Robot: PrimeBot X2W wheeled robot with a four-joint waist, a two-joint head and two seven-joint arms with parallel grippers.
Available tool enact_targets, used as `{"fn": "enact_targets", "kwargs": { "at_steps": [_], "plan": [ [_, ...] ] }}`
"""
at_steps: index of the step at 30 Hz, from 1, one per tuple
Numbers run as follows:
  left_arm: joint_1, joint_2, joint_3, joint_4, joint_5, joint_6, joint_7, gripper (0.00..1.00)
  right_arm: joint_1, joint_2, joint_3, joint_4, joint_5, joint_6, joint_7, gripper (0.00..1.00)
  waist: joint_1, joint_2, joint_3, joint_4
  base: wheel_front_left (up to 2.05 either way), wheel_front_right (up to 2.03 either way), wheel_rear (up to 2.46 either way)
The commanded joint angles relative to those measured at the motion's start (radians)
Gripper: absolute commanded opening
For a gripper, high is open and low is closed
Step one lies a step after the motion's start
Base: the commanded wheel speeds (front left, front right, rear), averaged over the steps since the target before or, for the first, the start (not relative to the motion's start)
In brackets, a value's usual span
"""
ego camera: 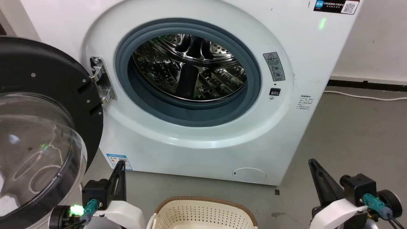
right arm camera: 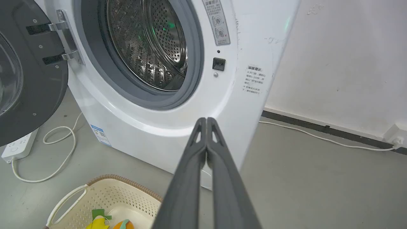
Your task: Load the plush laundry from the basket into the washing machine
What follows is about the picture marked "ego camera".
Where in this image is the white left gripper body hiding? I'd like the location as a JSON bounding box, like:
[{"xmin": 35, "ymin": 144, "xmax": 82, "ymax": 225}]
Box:
[{"xmin": 85, "ymin": 200, "xmax": 146, "ymax": 229}]

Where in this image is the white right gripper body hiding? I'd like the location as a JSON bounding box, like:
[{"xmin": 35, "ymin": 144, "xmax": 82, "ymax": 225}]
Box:
[{"xmin": 311, "ymin": 197, "xmax": 371, "ymax": 229}]

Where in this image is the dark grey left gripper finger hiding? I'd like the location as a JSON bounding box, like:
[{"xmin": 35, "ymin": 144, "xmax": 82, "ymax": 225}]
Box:
[{"xmin": 109, "ymin": 160, "xmax": 127, "ymax": 204}]

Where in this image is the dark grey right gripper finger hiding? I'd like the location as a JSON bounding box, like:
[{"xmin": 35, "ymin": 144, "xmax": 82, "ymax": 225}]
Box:
[{"xmin": 308, "ymin": 158, "xmax": 346, "ymax": 208}]

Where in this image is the white front-load washing machine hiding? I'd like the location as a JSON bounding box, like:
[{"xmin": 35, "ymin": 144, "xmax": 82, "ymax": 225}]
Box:
[{"xmin": 20, "ymin": 0, "xmax": 361, "ymax": 186}]

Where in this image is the blue energy label sticker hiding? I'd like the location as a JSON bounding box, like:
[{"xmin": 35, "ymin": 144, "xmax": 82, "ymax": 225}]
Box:
[{"xmin": 106, "ymin": 154, "xmax": 133, "ymax": 171}]

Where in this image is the oval filter cover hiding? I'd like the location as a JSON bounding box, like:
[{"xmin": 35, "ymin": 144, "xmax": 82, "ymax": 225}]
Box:
[{"xmin": 232, "ymin": 167, "xmax": 268, "ymax": 184}]

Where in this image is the cream perforated laundry basket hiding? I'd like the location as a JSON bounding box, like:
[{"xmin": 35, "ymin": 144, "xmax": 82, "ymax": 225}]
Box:
[{"xmin": 146, "ymin": 196, "xmax": 259, "ymax": 229}]

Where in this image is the grey rubber door gasket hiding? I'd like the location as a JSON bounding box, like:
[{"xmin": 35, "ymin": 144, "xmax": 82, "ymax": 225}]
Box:
[{"xmin": 114, "ymin": 18, "xmax": 262, "ymax": 128}]

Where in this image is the chrome door hinge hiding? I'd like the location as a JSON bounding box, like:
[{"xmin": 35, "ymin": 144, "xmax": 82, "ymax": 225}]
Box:
[{"xmin": 90, "ymin": 57, "xmax": 117, "ymax": 104}]

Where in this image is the black baseboard strip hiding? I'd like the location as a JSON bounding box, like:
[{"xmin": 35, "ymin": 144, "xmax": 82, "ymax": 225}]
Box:
[{"xmin": 327, "ymin": 79, "xmax": 407, "ymax": 93}]

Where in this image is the black round glass washer door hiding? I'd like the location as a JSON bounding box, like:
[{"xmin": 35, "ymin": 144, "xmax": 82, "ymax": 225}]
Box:
[{"xmin": 0, "ymin": 37, "xmax": 104, "ymax": 229}]

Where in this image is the grey warning sticker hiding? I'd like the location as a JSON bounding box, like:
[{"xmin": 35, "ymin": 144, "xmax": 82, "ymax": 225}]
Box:
[{"xmin": 263, "ymin": 52, "xmax": 286, "ymax": 82}]

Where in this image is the steel washer drum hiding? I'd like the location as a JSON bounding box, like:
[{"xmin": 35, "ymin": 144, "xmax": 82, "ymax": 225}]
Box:
[{"xmin": 132, "ymin": 34, "xmax": 248, "ymax": 102}]

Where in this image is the black QR code sticker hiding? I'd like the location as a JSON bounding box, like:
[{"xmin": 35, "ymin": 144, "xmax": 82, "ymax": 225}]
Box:
[{"xmin": 313, "ymin": 0, "xmax": 360, "ymax": 15}]

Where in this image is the left teal plug black cable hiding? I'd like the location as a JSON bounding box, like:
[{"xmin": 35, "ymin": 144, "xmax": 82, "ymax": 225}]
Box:
[{"xmin": 65, "ymin": 199, "xmax": 100, "ymax": 229}]

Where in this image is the teal plug black cable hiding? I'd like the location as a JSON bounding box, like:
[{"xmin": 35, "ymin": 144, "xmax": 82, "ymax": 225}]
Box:
[
  {"xmin": 362, "ymin": 193, "xmax": 407, "ymax": 229},
  {"xmin": 65, "ymin": 199, "xmax": 100, "ymax": 229}
]

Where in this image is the right teal plug black cable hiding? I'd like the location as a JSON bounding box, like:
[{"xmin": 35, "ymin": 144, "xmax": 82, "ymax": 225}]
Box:
[{"xmin": 362, "ymin": 193, "xmax": 407, "ymax": 229}]

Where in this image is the white floor cable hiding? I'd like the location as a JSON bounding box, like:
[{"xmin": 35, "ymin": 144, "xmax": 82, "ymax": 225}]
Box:
[{"xmin": 324, "ymin": 90, "xmax": 407, "ymax": 101}]

